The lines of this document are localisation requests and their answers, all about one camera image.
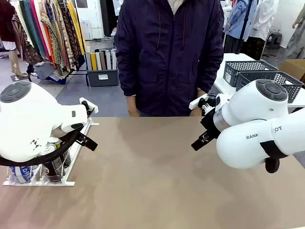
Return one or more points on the orange hanging fabric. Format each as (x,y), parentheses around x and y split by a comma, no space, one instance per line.
(48,45)

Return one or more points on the brown patterned hanging fabric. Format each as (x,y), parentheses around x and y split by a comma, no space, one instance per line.
(68,31)

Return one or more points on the yellow hanging fabric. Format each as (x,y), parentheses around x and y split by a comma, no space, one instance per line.
(76,23)

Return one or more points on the white sample board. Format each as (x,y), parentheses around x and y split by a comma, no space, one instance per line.
(108,60)
(98,61)
(113,59)

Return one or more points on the teal hanging fabric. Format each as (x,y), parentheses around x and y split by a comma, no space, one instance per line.
(33,26)

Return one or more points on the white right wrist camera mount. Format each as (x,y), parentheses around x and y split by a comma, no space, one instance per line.
(199,101)

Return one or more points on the person's left hand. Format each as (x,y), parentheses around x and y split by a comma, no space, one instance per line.
(201,92)

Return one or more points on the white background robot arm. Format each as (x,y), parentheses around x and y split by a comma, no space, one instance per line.
(227,6)

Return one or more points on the white side table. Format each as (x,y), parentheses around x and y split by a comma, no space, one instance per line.
(226,71)

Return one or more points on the white shirt on mannequin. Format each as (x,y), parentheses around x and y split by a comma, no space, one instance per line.
(264,19)

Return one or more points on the grey storage bin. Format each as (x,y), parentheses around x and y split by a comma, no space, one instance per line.
(102,77)

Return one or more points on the white can dispenser rack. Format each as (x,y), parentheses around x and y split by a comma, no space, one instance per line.
(71,164)

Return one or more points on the yellow sample board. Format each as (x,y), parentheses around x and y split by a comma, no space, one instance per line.
(94,61)

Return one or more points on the mannequin in grey dress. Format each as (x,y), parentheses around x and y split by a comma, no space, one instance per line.
(296,40)

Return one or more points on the person in navy jacket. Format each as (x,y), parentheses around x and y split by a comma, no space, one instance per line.
(166,55)

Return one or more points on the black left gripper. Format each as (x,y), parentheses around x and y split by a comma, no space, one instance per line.
(77,134)

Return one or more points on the brown sample board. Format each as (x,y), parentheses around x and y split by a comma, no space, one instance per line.
(102,60)

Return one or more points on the grey sample board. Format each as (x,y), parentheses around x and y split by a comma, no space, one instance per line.
(88,61)

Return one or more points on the mannequin in maroon garment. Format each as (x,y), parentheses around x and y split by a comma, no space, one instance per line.
(7,21)

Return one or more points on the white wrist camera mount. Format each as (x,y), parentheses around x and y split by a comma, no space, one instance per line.
(199,101)
(88,106)

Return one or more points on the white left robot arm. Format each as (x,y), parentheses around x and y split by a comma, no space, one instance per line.
(28,119)

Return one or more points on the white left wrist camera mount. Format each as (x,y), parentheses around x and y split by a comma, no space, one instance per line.
(88,106)

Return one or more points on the grey clothes pile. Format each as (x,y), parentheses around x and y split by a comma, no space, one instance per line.
(48,72)

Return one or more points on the grey woven plastic basket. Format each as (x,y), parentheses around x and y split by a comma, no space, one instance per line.
(247,69)
(293,87)

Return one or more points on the pink hanging fabric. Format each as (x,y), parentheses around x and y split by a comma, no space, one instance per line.
(39,28)

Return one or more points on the person's right hand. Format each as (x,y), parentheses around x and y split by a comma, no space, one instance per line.
(132,107)

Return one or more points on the white air purifier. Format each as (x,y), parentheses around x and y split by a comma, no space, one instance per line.
(85,29)

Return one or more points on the grey plastic stool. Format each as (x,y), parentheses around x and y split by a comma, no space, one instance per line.
(274,40)

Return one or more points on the cardboard box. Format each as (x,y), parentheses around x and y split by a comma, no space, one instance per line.
(294,68)

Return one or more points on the blue shirt on mannequin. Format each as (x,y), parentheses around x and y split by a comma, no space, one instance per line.
(238,19)

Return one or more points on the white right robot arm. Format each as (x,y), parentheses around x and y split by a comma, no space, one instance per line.
(252,114)

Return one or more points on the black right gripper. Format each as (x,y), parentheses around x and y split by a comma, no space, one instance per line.
(209,124)

